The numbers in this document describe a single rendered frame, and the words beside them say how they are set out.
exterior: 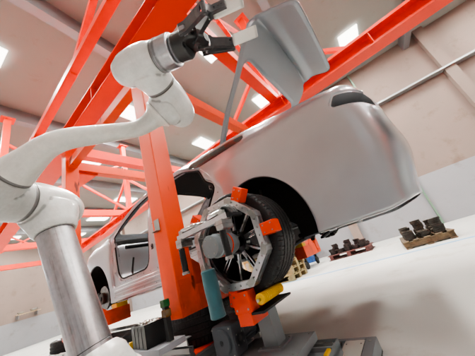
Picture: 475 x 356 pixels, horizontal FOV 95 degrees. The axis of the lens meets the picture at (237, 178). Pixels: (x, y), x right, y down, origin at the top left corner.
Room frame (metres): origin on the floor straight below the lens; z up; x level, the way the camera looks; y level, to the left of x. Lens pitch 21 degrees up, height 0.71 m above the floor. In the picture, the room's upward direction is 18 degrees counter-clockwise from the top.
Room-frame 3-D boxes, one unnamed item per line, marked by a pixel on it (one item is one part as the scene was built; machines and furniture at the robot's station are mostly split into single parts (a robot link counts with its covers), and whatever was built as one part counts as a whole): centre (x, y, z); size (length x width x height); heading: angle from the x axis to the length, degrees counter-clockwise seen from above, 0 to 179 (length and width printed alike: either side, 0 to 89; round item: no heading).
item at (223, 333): (1.73, 0.29, 0.26); 0.42 x 0.18 x 0.35; 148
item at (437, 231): (5.26, -3.43, 0.23); 1.29 x 0.89 x 0.46; 150
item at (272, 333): (1.57, 0.09, 0.32); 0.40 x 0.30 x 0.28; 58
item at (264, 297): (1.45, 0.02, 0.51); 0.29 x 0.06 x 0.06; 148
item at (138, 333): (1.44, 0.77, 0.52); 0.20 x 0.14 x 0.13; 50
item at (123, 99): (2.11, 1.43, 2.68); 1.77 x 0.10 x 0.12; 58
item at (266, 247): (1.42, 0.18, 0.85); 0.54 x 0.07 x 0.54; 58
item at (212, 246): (1.36, 0.22, 0.85); 0.21 x 0.14 x 0.14; 148
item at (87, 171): (3.78, 1.52, 2.54); 2.58 x 0.12 x 0.42; 148
